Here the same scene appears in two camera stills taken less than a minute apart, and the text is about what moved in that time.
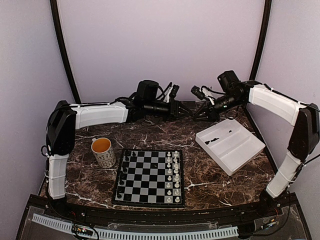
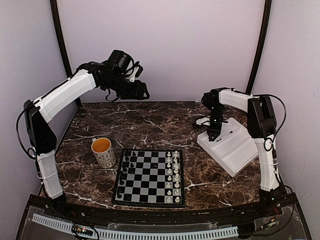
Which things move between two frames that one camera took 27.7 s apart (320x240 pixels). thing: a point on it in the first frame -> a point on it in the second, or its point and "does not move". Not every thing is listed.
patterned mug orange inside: (103, 152) does not move
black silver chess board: (150, 177) does not move
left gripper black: (174, 109) -> (137, 91)
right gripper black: (211, 114) -> (216, 130)
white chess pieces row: (173, 183) does not move
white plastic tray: (229, 145) does not move
